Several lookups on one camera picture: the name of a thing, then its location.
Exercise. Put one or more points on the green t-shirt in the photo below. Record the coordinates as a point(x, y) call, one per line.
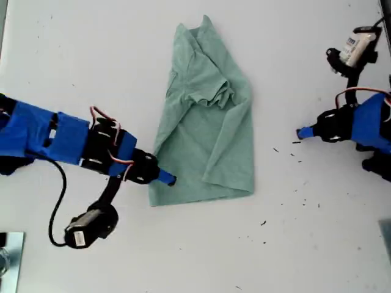
point(198, 137)

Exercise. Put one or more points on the black camera stalk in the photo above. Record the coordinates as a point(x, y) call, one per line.
point(108, 192)
point(352, 88)

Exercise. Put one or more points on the shiny steel post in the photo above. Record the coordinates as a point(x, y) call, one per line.
point(15, 268)

